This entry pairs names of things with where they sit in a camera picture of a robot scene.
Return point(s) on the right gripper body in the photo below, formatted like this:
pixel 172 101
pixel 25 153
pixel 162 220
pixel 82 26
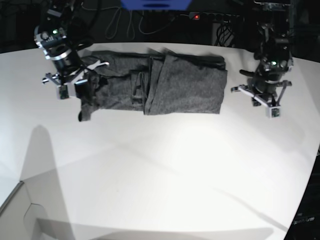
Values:
pixel 64 75

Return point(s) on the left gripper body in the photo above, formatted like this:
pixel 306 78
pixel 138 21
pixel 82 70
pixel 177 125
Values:
pixel 265 85

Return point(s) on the dark grey t-shirt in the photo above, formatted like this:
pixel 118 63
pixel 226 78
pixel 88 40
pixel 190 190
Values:
pixel 154 83

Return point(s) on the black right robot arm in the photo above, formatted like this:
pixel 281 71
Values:
pixel 61 35

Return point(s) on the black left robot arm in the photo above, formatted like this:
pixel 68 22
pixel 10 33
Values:
pixel 265 33

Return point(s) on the blue box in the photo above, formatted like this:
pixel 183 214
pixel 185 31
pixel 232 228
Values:
pixel 141 5

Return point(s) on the black power strip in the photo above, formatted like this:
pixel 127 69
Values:
pixel 210 17

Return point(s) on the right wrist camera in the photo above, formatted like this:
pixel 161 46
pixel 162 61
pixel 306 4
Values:
pixel 66 91

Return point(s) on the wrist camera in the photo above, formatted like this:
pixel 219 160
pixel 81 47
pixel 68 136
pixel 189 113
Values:
pixel 273 112
pixel 66 91

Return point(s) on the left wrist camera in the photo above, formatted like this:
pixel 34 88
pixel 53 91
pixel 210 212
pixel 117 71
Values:
pixel 273 112

